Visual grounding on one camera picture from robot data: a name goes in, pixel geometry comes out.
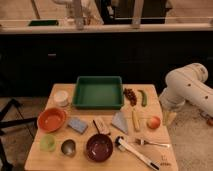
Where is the grey towel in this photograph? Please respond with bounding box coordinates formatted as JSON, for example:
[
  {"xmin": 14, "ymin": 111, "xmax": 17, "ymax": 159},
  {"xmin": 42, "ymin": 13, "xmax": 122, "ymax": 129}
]
[{"xmin": 111, "ymin": 112, "xmax": 128, "ymax": 134}]

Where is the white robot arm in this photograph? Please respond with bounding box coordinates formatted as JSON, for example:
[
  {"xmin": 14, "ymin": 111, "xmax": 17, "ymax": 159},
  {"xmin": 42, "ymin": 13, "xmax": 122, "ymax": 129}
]
[{"xmin": 159, "ymin": 63, "xmax": 213, "ymax": 125}]

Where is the small metal cup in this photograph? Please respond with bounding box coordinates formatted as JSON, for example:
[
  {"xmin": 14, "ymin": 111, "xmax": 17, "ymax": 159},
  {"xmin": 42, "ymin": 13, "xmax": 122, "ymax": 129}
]
[{"xmin": 61, "ymin": 139, "xmax": 76, "ymax": 157}]

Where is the white paper cup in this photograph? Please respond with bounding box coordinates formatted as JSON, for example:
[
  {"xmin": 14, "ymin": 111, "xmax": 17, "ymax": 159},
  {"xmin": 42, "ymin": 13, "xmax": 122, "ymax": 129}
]
[{"xmin": 53, "ymin": 90, "xmax": 68, "ymax": 107}]

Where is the light green plastic cup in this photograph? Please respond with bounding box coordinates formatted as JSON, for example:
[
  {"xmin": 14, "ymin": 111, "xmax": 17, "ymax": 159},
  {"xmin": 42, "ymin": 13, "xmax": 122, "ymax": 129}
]
[{"xmin": 40, "ymin": 134, "xmax": 56, "ymax": 152}]

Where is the red yellow apple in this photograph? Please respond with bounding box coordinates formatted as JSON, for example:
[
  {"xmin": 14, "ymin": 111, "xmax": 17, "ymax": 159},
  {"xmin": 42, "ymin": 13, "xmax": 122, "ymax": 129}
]
[{"xmin": 147, "ymin": 116, "xmax": 161, "ymax": 129}]

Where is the green chili pepper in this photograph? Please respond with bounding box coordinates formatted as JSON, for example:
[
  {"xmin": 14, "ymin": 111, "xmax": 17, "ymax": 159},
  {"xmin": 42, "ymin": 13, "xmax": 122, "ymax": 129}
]
[{"xmin": 138, "ymin": 90, "xmax": 147, "ymax": 107}]

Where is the yellow corn cob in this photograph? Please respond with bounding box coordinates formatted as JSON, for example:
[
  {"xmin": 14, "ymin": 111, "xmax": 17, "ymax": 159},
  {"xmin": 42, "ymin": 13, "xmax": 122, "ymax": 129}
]
[{"xmin": 132, "ymin": 109, "xmax": 140, "ymax": 132}]

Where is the metal fork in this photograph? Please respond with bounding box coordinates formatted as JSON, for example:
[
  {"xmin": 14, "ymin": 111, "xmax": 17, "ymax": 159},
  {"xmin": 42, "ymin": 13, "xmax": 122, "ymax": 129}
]
[{"xmin": 135, "ymin": 138, "xmax": 170, "ymax": 148}]

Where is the bunch of dark grapes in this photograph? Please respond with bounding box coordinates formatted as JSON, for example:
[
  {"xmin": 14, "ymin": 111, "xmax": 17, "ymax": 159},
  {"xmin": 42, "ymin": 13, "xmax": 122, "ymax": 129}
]
[{"xmin": 124, "ymin": 88, "xmax": 137, "ymax": 106}]

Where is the wooden scrub brush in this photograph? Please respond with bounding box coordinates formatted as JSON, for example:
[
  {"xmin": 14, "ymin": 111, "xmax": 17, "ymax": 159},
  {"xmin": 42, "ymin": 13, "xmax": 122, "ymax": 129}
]
[{"xmin": 93, "ymin": 117, "xmax": 110, "ymax": 135}]

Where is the dark purple bowl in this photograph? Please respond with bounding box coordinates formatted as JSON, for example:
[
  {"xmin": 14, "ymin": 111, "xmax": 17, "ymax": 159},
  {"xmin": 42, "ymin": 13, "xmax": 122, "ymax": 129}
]
[{"xmin": 86, "ymin": 134, "xmax": 113, "ymax": 162}]

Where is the green plastic tray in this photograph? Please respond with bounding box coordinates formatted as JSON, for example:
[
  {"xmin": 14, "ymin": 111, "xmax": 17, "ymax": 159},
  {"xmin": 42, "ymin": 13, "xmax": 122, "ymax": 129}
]
[{"xmin": 72, "ymin": 76, "xmax": 124, "ymax": 110}]

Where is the blue sponge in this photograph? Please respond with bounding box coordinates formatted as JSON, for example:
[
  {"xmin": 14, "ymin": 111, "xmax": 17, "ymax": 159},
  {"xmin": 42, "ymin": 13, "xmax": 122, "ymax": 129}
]
[{"xmin": 68, "ymin": 117, "xmax": 88, "ymax": 134}]

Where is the orange bowl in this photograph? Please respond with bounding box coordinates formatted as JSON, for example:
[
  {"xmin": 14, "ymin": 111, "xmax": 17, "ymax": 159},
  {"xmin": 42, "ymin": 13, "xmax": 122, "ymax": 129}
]
[{"xmin": 37, "ymin": 108, "xmax": 66, "ymax": 133}]

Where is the green tray on counter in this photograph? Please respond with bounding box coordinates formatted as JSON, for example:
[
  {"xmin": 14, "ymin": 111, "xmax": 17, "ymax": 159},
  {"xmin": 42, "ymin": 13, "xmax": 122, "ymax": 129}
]
[{"xmin": 28, "ymin": 20, "xmax": 59, "ymax": 26}]

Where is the black tripod stand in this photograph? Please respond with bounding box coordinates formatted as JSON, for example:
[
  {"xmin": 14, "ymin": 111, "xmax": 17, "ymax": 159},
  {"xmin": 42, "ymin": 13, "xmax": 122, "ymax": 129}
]
[{"xmin": 0, "ymin": 97, "xmax": 38, "ymax": 171}]

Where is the white handled dish brush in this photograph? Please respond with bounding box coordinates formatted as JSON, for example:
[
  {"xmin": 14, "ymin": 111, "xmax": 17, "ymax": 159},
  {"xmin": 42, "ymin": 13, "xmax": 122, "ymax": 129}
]
[{"xmin": 115, "ymin": 136, "xmax": 160, "ymax": 171}]

